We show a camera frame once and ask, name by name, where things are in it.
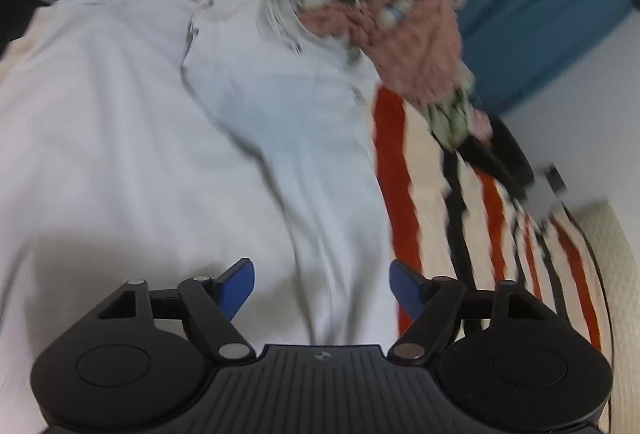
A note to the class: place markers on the black wall socket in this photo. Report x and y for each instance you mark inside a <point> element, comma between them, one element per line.
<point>555,176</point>

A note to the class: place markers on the black armchair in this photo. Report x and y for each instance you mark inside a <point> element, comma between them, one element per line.
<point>505,154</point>

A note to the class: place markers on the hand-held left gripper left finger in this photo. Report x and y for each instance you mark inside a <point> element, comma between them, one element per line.
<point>235,286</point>

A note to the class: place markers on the pink fluffy blanket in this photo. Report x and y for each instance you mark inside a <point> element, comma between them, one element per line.
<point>420,59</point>

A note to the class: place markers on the pile of clothes and blankets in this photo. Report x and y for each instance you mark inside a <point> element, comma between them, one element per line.
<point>450,124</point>

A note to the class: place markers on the small pink cloth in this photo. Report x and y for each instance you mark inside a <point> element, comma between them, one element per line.
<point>481,123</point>

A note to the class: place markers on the white garment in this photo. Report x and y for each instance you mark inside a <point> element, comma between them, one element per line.
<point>150,114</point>

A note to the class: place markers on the striped fleece blanket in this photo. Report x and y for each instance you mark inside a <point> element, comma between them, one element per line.
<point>430,174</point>

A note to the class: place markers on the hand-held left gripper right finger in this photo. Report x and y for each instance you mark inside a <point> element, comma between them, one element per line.
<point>407,289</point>

